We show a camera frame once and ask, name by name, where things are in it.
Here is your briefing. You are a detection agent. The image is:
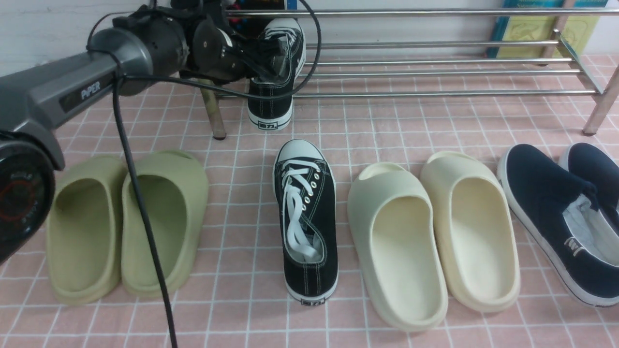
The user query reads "left cream foam slipper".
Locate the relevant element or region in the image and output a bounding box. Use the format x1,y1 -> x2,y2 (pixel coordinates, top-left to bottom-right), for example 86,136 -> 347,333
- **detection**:
347,162 -> 448,332

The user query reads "left navy slip-on shoe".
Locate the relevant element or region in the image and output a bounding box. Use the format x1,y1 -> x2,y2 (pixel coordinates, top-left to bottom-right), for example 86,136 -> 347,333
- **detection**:
497,145 -> 619,307

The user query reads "pink grid tablecloth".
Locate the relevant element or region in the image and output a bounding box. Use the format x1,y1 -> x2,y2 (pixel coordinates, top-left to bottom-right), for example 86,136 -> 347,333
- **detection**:
1,76 -> 618,348

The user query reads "teal yellow book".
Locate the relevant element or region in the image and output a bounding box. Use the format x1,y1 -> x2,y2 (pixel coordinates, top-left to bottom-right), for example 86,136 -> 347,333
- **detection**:
486,0 -> 599,58

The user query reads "black canvas sneaker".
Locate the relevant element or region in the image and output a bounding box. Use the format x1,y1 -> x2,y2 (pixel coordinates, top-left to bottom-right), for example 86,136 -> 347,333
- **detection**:
248,18 -> 307,131
273,139 -> 339,306

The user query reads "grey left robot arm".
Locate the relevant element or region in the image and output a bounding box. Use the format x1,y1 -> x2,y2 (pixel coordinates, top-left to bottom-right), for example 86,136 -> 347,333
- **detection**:
0,0 -> 284,262

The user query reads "navy slip-on shoe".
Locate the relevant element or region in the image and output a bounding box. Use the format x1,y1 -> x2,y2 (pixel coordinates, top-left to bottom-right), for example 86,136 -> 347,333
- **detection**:
559,143 -> 619,233
497,145 -> 619,307

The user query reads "right cream foam slipper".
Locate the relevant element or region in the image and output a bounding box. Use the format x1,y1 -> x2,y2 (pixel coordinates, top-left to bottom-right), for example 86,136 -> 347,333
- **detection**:
420,151 -> 520,313

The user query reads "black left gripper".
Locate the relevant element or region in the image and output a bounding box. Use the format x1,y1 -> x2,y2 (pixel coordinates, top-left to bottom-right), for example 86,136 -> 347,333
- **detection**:
170,0 -> 275,85

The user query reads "left green foam slipper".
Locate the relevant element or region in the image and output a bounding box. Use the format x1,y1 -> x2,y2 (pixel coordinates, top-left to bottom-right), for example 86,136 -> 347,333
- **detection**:
46,156 -> 128,305

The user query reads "right navy slip-on shoe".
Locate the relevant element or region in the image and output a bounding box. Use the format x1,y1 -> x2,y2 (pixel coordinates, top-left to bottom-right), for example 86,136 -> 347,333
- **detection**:
559,143 -> 619,233

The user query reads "steel shoe rack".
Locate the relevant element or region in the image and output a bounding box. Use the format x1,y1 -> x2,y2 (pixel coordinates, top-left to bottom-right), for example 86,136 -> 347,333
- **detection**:
193,0 -> 619,141

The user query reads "cream foam slipper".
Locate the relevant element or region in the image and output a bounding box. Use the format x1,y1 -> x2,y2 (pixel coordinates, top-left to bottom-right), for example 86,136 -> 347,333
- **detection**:
420,151 -> 520,313
347,162 -> 448,332

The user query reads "green foam slipper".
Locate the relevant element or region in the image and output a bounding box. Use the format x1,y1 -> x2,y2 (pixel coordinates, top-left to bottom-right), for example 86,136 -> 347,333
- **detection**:
46,156 -> 128,305
121,150 -> 209,298

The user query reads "right green foam slipper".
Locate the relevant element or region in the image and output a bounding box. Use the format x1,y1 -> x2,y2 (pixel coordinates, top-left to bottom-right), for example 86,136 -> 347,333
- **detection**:
121,150 -> 209,298

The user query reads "black image processing book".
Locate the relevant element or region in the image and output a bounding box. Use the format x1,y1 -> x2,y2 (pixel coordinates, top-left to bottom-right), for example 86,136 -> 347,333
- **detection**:
228,0 -> 297,26

